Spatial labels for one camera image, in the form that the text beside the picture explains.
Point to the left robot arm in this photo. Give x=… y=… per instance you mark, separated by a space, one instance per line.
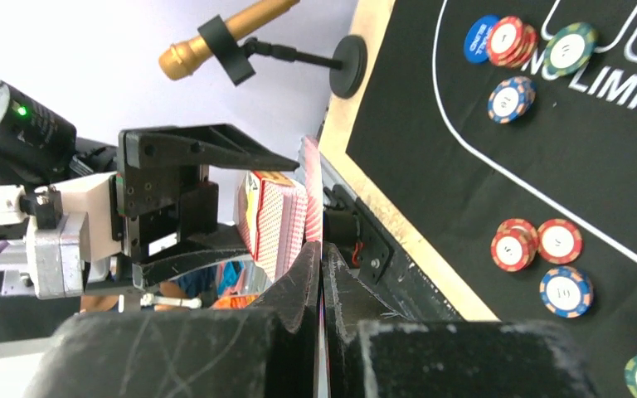
x=157 y=207

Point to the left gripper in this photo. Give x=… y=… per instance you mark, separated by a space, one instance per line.
x=68 y=227

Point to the red poker chip stack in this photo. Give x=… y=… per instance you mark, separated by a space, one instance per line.
x=514 y=245

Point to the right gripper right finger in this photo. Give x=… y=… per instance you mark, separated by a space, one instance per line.
x=373 y=351

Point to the playing card deck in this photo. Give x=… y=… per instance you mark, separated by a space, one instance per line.
x=270 y=213

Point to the black poker table mat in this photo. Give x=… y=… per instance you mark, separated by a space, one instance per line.
x=423 y=136

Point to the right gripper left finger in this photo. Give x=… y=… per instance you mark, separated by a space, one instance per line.
x=267 y=349

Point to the single red poker chip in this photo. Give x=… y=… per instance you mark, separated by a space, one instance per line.
x=511 y=42

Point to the blue small blind button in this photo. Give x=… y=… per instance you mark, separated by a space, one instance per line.
x=475 y=42

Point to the single playing card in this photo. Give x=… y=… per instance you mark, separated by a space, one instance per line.
x=314 y=233

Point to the single green poker chip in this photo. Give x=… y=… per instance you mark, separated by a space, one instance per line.
x=570 y=49

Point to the blue poker chip stack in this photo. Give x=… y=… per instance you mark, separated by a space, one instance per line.
x=566 y=291

